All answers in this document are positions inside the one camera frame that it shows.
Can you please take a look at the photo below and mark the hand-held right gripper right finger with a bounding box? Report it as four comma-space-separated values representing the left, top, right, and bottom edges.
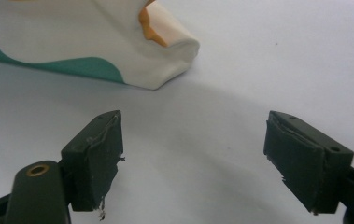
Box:
262, 110, 354, 217

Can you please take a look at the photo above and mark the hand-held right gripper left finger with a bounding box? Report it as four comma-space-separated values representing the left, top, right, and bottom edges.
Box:
60, 109, 126, 222

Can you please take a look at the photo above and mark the white cloth green orange print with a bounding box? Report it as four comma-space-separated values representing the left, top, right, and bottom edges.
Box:
0, 0, 201, 91

